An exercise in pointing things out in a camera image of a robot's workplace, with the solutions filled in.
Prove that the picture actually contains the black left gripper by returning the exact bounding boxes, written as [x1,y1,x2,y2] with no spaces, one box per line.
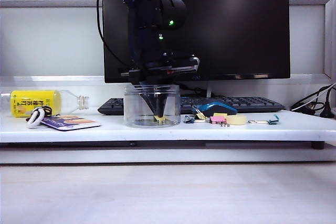
[119,55,200,120]

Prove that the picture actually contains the round transparent plastic jar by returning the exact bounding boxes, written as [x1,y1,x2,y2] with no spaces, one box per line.
[123,84,182,129]

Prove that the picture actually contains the white desk riser board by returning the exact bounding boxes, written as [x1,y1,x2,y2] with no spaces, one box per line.
[0,108,336,143]

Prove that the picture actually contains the blue binder clip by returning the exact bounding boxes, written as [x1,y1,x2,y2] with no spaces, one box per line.
[184,115,211,124]

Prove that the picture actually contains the white lower base panel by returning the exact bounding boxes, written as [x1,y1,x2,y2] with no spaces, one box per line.
[0,147,336,165]

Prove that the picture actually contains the blue black computer mouse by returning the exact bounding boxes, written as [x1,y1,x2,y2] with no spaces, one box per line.
[191,102,238,118]

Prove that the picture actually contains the pink binder clip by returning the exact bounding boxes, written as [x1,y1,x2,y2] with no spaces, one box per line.
[209,115,230,127]

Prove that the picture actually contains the beige tape roll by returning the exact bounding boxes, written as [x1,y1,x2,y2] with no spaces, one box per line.
[226,115,247,126]

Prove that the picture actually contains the purple orange card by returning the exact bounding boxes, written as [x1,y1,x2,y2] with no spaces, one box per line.
[41,114,102,132]

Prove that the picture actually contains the black keyboard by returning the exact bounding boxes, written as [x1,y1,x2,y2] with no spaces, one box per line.
[97,96,286,116]

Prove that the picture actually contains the black computer monitor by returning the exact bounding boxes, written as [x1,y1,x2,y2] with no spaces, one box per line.
[101,0,291,83]

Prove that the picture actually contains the clear bottle yellow label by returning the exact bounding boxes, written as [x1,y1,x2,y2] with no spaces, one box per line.
[0,89,90,118]

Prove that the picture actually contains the teal binder clip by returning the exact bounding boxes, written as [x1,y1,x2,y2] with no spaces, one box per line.
[247,114,281,125]

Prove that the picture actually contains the black power plug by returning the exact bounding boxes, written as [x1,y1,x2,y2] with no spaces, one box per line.
[319,87,336,119]

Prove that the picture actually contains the black cable behind monitor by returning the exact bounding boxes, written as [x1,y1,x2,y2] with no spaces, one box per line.
[180,81,208,98]

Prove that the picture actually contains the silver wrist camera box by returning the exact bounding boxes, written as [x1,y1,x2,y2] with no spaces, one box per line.
[191,56,202,73]

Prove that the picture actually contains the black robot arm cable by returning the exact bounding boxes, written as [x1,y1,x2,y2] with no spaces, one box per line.
[96,0,132,69]

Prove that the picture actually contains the black cable bundle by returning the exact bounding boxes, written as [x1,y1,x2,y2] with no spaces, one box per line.
[290,82,336,116]

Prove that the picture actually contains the white cable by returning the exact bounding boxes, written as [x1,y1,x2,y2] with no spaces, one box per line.
[291,84,336,111]

